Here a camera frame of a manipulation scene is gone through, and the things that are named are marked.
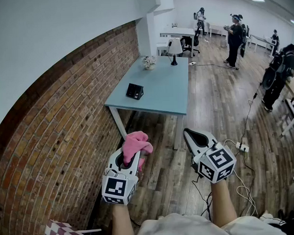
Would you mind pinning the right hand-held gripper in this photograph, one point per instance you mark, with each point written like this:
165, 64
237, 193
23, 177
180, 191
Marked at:
217, 166

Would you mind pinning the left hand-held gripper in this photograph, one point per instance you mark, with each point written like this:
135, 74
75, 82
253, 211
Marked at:
117, 187

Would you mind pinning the pink cloth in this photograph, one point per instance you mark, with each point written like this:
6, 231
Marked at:
136, 145

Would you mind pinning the black keypad device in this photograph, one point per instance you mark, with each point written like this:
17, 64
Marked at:
134, 91

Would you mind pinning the person's left forearm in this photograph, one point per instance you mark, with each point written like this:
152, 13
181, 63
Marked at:
122, 224

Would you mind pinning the person's right forearm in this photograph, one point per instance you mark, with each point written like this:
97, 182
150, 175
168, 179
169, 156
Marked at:
223, 203

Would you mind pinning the red white checkered cloth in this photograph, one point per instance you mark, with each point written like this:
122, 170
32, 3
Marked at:
62, 234

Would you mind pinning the white power strip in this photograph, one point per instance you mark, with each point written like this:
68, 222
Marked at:
242, 147
192, 63

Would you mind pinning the light blue table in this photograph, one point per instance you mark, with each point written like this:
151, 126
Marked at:
160, 89

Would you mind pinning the white stick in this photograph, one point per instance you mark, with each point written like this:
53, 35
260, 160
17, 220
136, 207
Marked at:
90, 231

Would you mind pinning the person's white shirt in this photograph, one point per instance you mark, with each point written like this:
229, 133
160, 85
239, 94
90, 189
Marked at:
190, 228

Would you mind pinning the potted flower bouquet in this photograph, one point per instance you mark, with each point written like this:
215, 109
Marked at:
149, 61

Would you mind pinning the black office chair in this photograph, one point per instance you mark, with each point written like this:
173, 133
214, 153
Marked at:
186, 45

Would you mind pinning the white shade table lamp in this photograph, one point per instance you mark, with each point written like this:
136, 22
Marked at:
174, 47

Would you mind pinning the white low cabinet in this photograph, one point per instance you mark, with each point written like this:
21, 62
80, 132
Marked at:
161, 49

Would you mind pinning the white desk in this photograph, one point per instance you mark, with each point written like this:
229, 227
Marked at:
217, 28
261, 41
179, 32

